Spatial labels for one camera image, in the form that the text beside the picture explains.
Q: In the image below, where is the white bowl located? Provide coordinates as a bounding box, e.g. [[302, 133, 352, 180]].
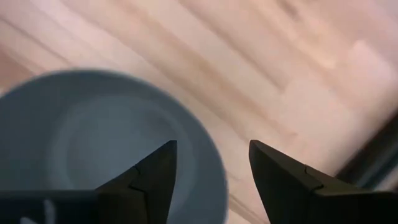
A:
[[0, 68, 229, 224]]

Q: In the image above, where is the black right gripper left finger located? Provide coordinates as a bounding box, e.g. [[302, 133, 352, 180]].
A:
[[0, 139, 178, 224]]

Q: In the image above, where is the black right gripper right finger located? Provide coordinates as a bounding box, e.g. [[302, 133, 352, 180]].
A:
[[248, 139, 398, 224]]

